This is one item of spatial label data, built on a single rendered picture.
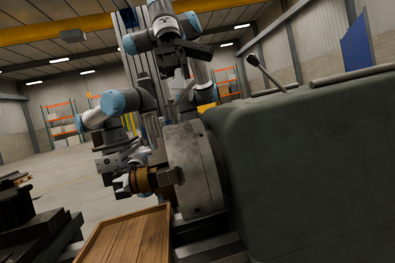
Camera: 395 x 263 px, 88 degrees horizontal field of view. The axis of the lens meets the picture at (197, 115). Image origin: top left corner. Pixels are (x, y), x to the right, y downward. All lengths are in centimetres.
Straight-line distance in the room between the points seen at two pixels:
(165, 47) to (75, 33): 1121
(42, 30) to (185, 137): 1209
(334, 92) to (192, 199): 46
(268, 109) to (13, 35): 1280
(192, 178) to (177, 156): 7
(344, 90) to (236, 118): 29
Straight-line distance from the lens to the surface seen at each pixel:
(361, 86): 68
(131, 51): 81
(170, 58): 57
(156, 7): 68
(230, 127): 50
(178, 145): 59
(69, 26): 1213
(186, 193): 59
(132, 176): 72
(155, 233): 83
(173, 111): 67
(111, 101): 94
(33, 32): 1269
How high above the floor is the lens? 129
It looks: 3 degrees down
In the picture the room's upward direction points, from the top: 13 degrees counter-clockwise
